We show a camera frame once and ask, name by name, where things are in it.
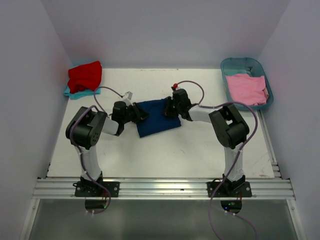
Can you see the teal t-shirt in basket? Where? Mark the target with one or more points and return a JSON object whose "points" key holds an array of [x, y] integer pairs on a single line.
{"points": [[236, 71]]}

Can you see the pink t-shirt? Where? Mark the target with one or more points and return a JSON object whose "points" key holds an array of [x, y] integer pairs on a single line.
{"points": [[247, 89]]}

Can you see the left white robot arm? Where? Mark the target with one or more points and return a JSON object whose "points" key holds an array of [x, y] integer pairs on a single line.
{"points": [[85, 129]]}

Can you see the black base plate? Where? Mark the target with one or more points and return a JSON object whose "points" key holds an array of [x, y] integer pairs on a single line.
{"points": [[229, 189], [92, 190]]}

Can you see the teal folded t-shirt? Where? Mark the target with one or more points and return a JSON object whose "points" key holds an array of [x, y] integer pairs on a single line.
{"points": [[78, 95]]}

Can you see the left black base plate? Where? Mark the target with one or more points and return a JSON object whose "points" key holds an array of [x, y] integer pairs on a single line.
{"points": [[92, 190]]}

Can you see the navy blue t-shirt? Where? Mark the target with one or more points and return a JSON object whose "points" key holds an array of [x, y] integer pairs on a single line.
{"points": [[156, 122]]}

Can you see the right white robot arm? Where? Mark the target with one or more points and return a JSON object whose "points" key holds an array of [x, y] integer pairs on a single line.
{"points": [[230, 129]]}

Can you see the red folded t-shirt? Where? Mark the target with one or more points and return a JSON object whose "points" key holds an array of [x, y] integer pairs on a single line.
{"points": [[85, 77]]}

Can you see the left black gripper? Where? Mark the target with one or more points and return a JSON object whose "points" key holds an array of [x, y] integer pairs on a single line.
{"points": [[139, 111]]}

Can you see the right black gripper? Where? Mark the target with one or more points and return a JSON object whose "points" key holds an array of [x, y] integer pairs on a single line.
{"points": [[168, 112]]}

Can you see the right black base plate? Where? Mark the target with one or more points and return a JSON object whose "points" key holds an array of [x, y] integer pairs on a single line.
{"points": [[229, 189]]}

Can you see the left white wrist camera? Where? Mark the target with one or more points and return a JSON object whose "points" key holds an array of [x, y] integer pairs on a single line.
{"points": [[127, 98]]}

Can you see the aluminium mounting rail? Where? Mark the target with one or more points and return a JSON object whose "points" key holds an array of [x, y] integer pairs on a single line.
{"points": [[175, 164]]}

